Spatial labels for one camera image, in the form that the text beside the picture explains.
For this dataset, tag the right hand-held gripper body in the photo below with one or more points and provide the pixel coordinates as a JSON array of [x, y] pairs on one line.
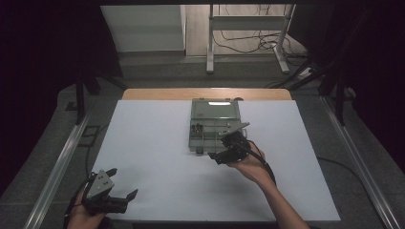
[[237, 146]]

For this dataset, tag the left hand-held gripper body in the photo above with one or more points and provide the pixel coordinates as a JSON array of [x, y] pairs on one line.
[[99, 186]]

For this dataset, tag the grey clear compartment storage box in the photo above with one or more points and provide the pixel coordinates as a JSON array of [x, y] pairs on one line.
[[213, 111]]

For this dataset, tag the person's right hand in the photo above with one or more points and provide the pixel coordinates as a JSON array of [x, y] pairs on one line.
[[254, 168]]

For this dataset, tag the person's left hand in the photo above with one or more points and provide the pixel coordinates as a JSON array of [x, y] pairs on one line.
[[82, 221]]

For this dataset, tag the white table sheet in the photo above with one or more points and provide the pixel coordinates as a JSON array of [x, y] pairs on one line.
[[153, 159]]

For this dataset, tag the floor socket plate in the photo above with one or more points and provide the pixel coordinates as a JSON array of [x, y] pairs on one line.
[[89, 136]]

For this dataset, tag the wooden table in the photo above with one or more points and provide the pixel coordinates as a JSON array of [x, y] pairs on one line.
[[165, 94]]

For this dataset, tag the black stand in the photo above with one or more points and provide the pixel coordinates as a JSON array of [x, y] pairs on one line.
[[340, 95], [80, 101]]

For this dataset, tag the white panel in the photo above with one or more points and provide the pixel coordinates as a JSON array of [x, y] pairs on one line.
[[143, 28]]

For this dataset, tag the metal floor rail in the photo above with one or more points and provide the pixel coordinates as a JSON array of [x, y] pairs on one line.
[[356, 159], [60, 168]]

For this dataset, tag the white metal desk frame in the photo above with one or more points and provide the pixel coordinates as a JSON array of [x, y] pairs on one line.
[[245, 23]]

